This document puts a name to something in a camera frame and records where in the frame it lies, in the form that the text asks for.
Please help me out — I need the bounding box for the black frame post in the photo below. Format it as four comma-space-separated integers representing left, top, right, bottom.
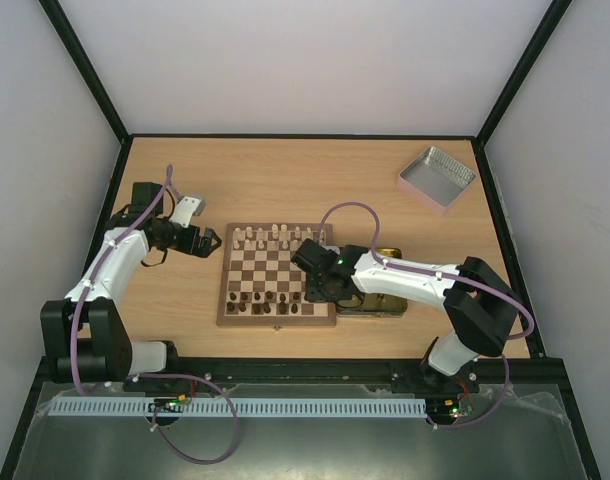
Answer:
38, 0, 130, 145
476, 0, 572, 145

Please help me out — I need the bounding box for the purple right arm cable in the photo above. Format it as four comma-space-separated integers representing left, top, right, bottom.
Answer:
318, 201, 535, 432

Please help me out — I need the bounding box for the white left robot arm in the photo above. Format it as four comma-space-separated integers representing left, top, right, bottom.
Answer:
40, 182, 222, 387

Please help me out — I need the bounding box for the silver tin lid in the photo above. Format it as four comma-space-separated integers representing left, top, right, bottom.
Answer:
396, 146, 477, 215

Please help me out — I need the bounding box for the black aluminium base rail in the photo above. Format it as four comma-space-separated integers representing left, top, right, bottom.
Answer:
34, 355, 566, 396

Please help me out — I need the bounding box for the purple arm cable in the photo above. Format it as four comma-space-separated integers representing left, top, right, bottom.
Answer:
318, 201, 535, 432
70, 163, 242, 464

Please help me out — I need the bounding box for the white slotted cable duct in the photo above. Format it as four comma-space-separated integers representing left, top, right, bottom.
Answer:
47, 397, 426, 419

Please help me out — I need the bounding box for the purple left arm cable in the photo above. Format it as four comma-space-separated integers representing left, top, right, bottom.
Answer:
70, 163, 242, 464

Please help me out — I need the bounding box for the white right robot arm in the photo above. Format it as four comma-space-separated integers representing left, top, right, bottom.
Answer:
291, 239, 535, 392

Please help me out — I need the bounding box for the black frame post right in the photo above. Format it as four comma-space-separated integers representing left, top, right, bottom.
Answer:
476, 0, 572, 145

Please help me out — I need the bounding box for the black frame post left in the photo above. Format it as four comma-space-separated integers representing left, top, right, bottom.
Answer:
38, 0, 130, 145

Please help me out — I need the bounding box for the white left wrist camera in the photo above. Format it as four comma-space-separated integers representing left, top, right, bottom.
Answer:
169, 196, 206, 228

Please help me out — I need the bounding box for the wooden chess board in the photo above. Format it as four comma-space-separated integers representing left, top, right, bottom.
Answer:
216, 223, 336, 329

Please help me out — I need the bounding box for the gold tin box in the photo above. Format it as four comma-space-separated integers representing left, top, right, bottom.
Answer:
335, 245, 407, 318

